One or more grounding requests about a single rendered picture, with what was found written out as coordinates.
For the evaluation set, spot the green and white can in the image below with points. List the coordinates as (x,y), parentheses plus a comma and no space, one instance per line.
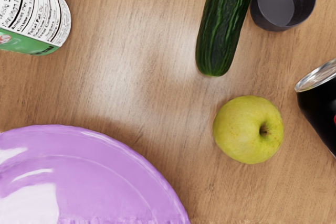
(34,16)

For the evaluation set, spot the dark green cucumber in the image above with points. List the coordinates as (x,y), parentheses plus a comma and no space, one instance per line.
(223,24)

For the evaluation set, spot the purple plate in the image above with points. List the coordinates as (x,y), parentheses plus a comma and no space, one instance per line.
(78,176)

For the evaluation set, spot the green apple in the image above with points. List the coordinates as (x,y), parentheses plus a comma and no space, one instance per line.
(244,129)

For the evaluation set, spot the dark grey cup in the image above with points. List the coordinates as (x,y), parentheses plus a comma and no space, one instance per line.
(281,3)

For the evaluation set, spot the black can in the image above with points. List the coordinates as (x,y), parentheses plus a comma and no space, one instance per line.
(320,103)

